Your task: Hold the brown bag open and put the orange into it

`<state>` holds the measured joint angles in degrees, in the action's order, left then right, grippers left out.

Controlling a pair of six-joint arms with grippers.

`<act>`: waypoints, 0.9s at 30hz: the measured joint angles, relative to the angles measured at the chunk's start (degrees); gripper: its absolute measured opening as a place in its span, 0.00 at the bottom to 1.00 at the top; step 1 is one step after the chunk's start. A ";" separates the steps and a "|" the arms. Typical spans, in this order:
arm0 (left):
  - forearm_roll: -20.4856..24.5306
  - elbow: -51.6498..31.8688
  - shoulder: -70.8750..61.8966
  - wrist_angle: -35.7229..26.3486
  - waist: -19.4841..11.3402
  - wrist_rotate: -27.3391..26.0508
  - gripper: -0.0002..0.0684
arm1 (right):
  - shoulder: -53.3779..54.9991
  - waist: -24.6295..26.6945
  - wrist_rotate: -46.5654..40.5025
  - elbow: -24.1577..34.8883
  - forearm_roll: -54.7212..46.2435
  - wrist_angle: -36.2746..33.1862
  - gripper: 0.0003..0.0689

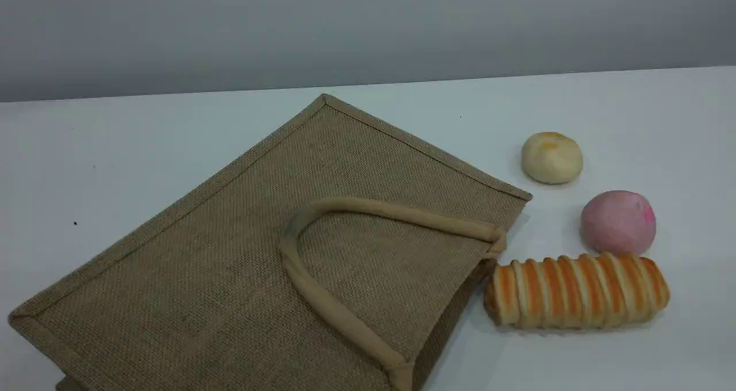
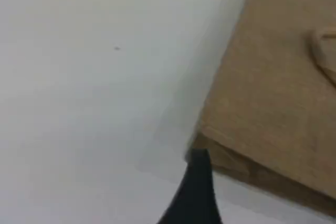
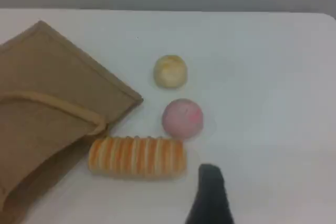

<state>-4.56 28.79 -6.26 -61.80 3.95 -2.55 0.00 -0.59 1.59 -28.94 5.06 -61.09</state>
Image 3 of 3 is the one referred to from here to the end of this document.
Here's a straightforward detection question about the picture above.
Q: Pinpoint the cream round bun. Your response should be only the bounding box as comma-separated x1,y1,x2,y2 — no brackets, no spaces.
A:
153,55,188,90

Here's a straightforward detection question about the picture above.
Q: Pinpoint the brown jute bag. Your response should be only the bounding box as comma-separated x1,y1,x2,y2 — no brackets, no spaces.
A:
0,20,144,224

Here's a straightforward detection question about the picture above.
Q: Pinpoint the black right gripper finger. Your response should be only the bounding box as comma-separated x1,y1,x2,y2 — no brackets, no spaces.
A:
184,163,235,224

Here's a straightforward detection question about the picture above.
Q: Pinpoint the striped long bread roll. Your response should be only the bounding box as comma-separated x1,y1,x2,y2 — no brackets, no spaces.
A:
88,135,187,180

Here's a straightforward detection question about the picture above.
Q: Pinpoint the pink round bun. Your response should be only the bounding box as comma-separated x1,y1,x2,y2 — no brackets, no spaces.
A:
161,98,204,140

